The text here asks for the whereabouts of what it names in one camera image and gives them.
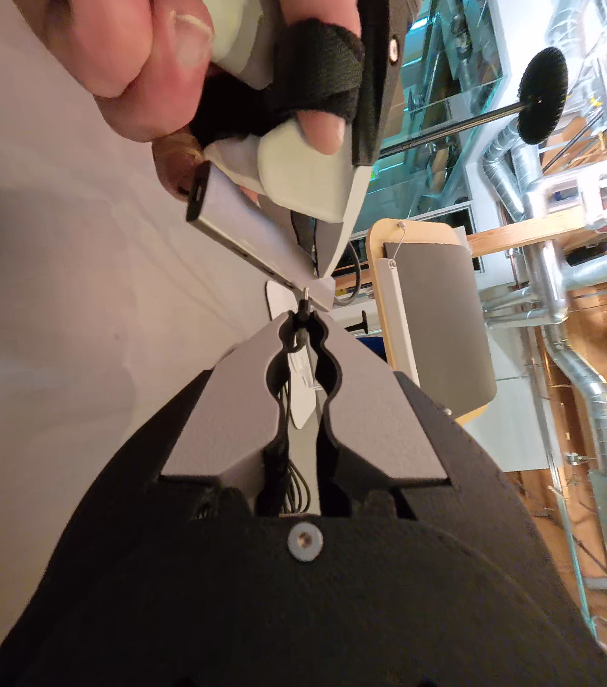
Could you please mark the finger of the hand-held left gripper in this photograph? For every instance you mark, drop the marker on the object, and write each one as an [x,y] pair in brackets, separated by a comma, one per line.
[343,241]

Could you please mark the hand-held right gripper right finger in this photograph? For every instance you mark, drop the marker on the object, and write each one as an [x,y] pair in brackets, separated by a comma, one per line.
[384,429]

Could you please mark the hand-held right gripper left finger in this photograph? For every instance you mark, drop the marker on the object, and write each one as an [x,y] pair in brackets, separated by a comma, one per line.
[217,424]

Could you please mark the grey lettered USB hub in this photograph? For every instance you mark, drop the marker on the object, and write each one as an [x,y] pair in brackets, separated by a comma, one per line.
[239,225]

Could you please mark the person's left hand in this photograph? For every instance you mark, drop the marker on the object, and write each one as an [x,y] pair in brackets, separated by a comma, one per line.
[121,53]

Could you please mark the black desk chair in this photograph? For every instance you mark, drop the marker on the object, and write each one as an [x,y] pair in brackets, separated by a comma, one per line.
[359,325]

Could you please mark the wooden framed dark board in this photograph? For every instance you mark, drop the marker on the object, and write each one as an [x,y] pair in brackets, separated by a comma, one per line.
[443,322]

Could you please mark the black pole stand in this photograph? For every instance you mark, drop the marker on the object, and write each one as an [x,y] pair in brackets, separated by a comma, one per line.
[542,96]

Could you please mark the silver metal pipe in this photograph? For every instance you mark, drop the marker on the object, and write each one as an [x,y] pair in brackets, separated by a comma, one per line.
[545,279]

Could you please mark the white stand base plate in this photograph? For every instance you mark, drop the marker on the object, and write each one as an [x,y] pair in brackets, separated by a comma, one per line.
[303,408]

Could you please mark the silver flexible duct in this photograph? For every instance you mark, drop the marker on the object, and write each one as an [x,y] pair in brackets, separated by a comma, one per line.
[502,172]

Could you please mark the wooden rail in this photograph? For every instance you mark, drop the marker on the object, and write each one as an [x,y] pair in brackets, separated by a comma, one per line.
[523,231]

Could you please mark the silver air duct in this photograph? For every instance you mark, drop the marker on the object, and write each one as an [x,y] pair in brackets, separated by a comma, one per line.
[598,402]

